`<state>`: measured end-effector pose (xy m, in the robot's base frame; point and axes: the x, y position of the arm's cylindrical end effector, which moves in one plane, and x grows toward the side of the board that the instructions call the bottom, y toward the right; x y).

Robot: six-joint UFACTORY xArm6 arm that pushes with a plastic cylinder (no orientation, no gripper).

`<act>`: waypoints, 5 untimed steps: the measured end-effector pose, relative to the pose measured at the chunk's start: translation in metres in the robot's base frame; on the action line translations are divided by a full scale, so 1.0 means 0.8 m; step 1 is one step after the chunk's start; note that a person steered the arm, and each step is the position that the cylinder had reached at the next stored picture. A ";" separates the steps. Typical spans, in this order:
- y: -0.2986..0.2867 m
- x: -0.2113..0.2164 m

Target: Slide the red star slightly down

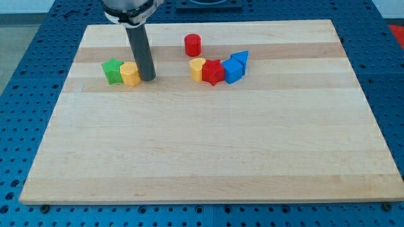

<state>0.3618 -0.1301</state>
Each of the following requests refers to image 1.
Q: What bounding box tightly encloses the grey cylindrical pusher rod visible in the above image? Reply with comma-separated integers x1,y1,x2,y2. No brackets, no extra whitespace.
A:
126,25,156,81

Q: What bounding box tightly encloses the green star block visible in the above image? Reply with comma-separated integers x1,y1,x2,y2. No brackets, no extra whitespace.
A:
101,58,124,84

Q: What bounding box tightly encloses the red star block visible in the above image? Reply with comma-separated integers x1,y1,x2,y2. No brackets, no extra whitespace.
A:
202,59,225,86

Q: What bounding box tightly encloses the yellow hexagon block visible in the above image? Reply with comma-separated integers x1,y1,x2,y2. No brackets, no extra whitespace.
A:
120,62,141,86

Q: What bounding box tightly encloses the red cylinder block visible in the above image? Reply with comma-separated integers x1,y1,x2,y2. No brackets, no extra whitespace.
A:
184,33,201,57

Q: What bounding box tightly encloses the yellow heart block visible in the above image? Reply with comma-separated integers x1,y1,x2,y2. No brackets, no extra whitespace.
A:
189,57,206,82

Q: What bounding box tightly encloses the blue cube block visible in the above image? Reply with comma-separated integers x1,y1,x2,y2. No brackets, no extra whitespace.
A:
221,58,243,84

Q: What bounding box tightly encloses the blue triangle block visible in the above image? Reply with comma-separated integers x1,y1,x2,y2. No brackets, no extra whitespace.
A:
230,50,249,76

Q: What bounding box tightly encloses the light wooden board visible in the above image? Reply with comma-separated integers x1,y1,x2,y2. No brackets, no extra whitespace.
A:
20,20,403,205

